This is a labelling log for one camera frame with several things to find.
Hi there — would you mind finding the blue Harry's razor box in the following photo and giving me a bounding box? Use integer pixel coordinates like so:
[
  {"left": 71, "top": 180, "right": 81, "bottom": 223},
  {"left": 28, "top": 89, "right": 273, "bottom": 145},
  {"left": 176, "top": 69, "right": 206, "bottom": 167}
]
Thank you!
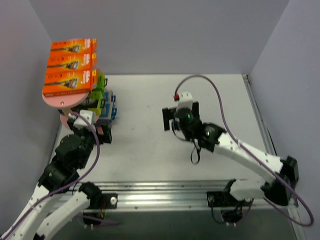
[{"left": 103, "top": 90, "right": 117, "bottom": 107}]

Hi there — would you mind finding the black green Gillette Labs box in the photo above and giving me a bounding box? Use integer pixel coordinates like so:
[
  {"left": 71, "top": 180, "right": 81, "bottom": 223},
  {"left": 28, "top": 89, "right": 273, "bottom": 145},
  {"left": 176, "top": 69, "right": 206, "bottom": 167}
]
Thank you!
[{"left": 94, "top": 71, "right": 108, "bottom": 91}]

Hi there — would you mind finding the orange Gillette Fusion box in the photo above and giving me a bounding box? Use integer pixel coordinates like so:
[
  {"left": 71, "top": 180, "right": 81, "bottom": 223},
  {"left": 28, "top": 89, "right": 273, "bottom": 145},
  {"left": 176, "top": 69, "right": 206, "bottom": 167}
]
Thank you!
[
  {"left": 46, "top": 52, "right": 97, "bottom": 73},
  {"left": 42, "top": 69, "right": 97, "bottom": 98}
]

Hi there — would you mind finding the orange Gillette Fusion5 razor box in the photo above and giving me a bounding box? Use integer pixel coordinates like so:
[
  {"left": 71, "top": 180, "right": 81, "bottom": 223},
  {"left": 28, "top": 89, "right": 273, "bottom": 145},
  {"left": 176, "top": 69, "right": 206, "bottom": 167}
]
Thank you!
[{"left": 50, "top": 38, "right": 98, "bottom": 55}]

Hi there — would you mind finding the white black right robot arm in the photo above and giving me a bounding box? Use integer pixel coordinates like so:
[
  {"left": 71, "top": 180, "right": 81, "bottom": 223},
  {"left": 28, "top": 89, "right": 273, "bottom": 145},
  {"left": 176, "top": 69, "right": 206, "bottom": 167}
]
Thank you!
[{"left": 162, "top": 101, "right": 299, "bottom": 207}]

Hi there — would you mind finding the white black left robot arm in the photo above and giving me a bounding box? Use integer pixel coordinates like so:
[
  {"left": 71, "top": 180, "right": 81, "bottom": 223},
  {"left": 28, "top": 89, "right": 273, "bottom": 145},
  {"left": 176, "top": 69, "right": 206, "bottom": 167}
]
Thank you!
[{"left": 0, "top": 125, "right": 112, "bottom": 240}]

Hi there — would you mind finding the pink three-tier wooden shelf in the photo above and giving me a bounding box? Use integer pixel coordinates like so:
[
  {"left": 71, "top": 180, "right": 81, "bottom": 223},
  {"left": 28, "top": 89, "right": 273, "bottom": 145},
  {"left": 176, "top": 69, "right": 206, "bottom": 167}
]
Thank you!
[{"left": 42, "top": 49, "right": 102, "bottom": 127}]

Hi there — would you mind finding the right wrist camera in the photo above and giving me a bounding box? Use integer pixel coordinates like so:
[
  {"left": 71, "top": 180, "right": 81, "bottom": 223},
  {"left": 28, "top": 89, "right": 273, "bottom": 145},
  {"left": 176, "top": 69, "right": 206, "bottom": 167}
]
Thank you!
[{"left": 173, "top": 91, "right": 193, "bottom": 110}]

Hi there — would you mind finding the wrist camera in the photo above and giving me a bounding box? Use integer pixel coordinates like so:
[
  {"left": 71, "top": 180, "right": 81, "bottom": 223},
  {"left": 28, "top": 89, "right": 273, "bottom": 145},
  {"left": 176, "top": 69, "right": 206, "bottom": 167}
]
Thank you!
[
  {"left": 173, "top": 91, "right": 193, "bottom": 110},
  {"left": 67, "top": 110, "right": 96, "bottom": 131}
]

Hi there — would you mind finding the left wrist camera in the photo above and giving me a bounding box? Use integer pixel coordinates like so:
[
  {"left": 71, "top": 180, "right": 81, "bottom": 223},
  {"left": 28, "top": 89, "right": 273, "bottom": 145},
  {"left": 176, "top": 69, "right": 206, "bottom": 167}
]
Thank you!
[{"left": 67, "top": 110, "right": 96, "bottom": 131}]

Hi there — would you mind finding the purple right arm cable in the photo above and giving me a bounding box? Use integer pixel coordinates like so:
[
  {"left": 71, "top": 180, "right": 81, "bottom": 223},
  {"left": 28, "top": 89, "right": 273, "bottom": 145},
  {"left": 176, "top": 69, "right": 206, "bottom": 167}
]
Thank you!
[{"left": 173, "top": 74, "right": 315, "bottom": 227}]

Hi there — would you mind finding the aluminium mounting rail frame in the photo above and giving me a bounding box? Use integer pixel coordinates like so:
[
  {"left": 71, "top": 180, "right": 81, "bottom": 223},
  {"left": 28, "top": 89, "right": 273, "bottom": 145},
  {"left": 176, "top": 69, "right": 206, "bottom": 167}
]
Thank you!
[{"left": 49, "top": 74, "right": 303, "bottom": 240}]

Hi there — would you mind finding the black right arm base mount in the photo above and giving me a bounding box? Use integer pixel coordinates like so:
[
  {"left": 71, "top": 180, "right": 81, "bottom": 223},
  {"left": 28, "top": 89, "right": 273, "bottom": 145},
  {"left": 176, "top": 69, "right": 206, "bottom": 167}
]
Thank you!
[{"left": 206, "top": 179, "right": 251, "bottom": 208}]

